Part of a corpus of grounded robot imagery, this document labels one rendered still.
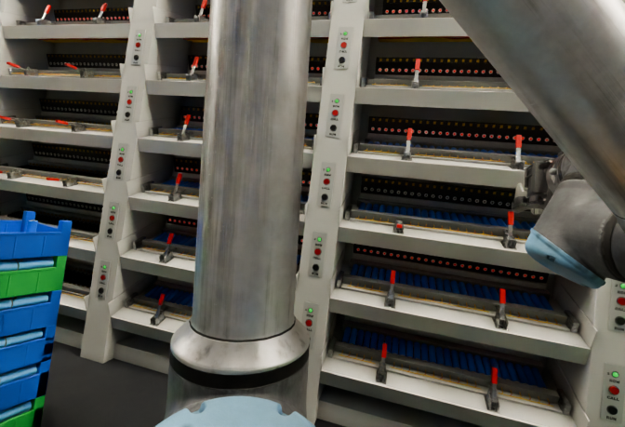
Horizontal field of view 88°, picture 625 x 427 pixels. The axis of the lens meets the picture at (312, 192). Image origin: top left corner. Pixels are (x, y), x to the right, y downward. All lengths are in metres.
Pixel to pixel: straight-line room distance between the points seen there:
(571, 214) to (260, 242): 0.37
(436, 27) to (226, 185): 0.82
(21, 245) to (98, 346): 0.54
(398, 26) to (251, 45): 0.73
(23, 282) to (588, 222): 0.99
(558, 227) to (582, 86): 0.23
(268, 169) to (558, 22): 0.25
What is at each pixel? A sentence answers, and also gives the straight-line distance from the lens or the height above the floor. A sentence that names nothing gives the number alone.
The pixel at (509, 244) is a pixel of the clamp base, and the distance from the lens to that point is 0.96.
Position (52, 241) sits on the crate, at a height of 0.43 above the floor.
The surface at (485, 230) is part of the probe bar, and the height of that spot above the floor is 0.58.
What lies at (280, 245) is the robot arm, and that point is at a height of 0.54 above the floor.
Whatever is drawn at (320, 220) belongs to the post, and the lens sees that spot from 0.91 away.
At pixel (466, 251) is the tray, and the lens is 0.92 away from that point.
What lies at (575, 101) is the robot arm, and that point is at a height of 0.69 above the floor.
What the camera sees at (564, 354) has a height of 0.32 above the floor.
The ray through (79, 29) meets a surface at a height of 1.11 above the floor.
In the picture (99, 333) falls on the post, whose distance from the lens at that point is 1.34.
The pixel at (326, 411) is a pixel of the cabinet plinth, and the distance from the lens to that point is 1.09.
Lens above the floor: 0.59
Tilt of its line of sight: 2 degrees up
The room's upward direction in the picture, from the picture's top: 7 degrees clockwise
